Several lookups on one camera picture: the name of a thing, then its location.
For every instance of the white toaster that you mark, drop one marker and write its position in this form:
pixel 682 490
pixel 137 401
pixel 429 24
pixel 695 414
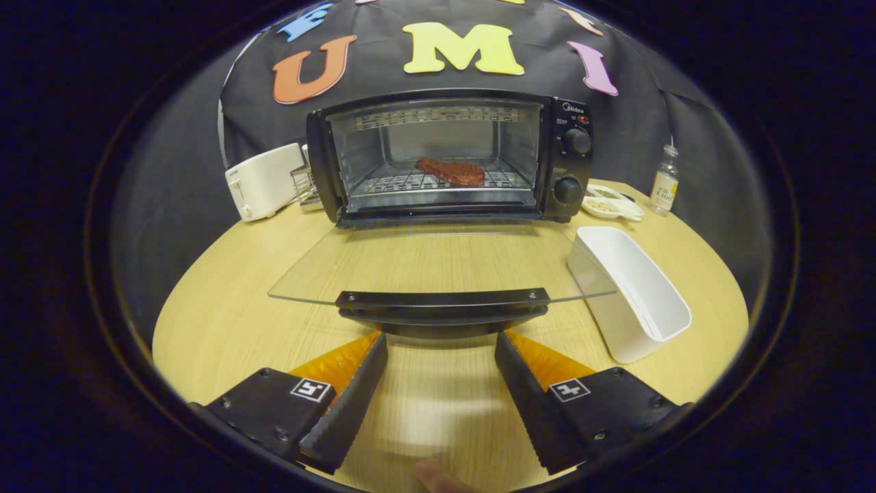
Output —
pixel 263 181

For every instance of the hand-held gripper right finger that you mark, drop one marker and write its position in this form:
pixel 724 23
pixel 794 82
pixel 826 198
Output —
pixel 530 404

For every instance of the white plastic tray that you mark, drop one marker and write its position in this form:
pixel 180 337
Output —
pixel 636 301

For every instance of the white divided plate with beans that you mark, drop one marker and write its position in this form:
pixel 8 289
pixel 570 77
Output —
pixel 606 205

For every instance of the black toaster oven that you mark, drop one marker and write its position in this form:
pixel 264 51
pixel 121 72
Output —
pixel 568 164

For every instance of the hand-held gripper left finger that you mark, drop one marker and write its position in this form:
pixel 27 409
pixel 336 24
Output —
pixel 352 404

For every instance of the brown meat piece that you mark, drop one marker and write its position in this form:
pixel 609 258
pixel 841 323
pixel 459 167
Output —
pixel 455 171

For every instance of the clear glass bottle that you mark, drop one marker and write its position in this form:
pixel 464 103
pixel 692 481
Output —
pixel 664 188

